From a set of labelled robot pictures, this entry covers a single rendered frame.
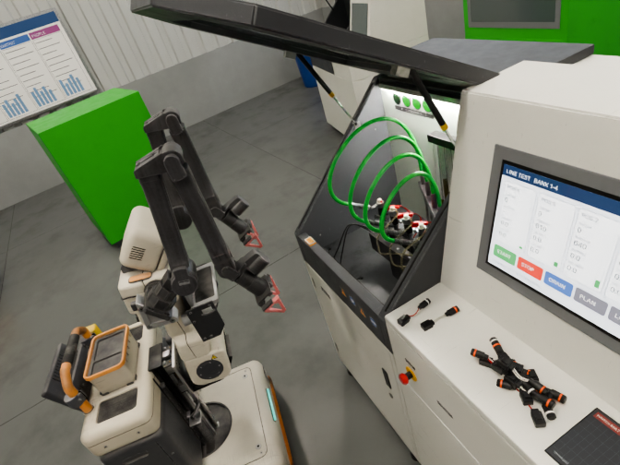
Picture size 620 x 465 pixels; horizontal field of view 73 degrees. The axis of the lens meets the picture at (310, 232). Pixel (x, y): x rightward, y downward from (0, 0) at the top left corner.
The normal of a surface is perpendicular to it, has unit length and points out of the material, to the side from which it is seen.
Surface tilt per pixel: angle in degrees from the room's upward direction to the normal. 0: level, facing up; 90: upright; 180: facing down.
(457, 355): 0
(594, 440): 0
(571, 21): 90
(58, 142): 90
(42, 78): 90
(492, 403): 0
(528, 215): 76
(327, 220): 90
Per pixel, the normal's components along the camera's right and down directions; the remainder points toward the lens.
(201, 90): 0.51, 0.36
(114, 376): 0.28, 0.50
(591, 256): -0.90, 0.25
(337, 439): -0.27, -0.80
